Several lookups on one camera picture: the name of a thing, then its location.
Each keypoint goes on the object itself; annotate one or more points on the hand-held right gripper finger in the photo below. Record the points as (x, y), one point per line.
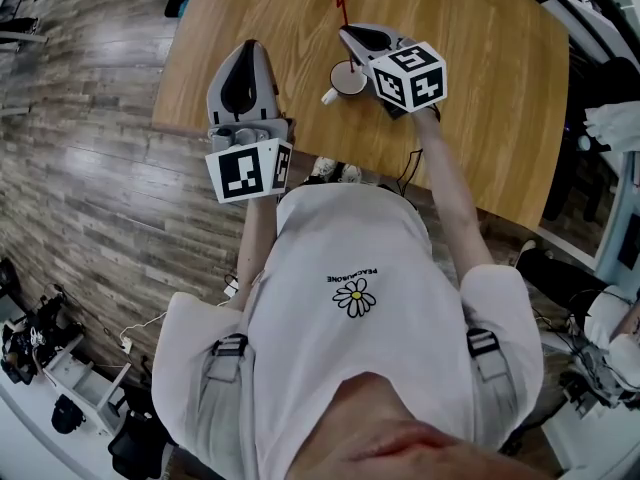
(385, 32)
(355, 48)

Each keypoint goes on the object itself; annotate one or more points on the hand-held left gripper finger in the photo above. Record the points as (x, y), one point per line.
(217, 95)
(267, 93)

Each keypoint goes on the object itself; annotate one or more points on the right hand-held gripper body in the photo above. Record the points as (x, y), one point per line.
(407, 75)

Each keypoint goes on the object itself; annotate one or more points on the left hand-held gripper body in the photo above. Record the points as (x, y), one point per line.
(242, 170)

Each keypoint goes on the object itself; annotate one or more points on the red star stirring stick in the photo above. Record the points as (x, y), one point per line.
(344, 15)

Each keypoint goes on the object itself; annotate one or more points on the white and blue mug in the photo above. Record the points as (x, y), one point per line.
(345, 82)

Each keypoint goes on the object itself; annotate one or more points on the person's right forearm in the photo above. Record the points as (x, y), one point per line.
(452, 193)

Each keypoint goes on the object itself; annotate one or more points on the person's left forearm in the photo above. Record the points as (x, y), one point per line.
(255, 248)

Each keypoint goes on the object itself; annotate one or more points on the person's left shoe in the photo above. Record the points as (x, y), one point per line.
(322, 168)

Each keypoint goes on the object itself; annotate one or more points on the person's shoe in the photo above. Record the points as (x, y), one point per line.
(351, 173)
(322, 168)
(528, 245)

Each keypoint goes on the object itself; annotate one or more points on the black bag beside crate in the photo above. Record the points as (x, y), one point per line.
(177, 2)

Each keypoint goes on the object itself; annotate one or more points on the person's right shoe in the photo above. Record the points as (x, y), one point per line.
(351, 173)

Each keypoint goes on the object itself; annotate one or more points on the person's white flower-print t-shirt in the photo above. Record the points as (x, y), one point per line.
(350, 348)

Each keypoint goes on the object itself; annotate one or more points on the white power strip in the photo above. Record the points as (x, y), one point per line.
(127, 344)

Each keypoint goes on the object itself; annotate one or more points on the pale hanging cloth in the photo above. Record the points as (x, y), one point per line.
(612, 125)

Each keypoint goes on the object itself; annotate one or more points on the white table leg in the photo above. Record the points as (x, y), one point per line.
(565, 243)

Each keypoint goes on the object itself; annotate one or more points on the light grey desk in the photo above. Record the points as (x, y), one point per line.
(620, 208)

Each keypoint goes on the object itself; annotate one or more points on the white low shelf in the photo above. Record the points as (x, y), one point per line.
(87, 385)

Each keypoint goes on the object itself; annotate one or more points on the heap of black equipment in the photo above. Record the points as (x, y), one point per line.
(30, 335)

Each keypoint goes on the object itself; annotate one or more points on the small black bag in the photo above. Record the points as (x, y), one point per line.
(67, 413)

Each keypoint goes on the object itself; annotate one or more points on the person's chin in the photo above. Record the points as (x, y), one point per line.
(400, 438)

